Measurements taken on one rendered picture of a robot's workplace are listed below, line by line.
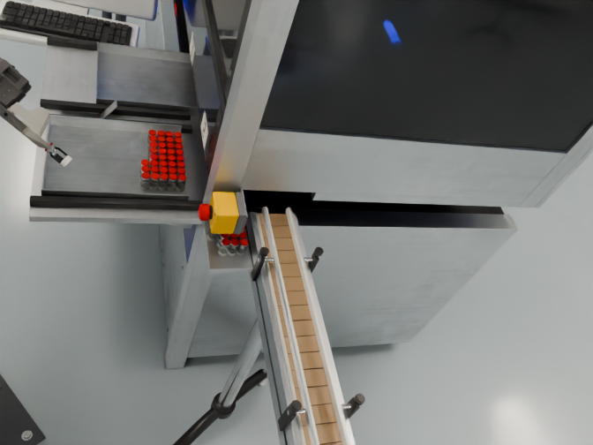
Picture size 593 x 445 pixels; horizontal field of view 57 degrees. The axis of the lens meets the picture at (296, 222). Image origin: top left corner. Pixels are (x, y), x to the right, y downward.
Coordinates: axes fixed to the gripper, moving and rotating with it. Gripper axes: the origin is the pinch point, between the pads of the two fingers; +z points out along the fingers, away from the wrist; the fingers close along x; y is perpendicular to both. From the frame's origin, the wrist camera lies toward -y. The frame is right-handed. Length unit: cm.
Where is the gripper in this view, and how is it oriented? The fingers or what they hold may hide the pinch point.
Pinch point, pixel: (42, 147)
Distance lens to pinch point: 110.3
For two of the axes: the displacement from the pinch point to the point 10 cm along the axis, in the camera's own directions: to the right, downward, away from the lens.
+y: 6.3, -7.6, 1.7
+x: -3.6, -0.9, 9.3
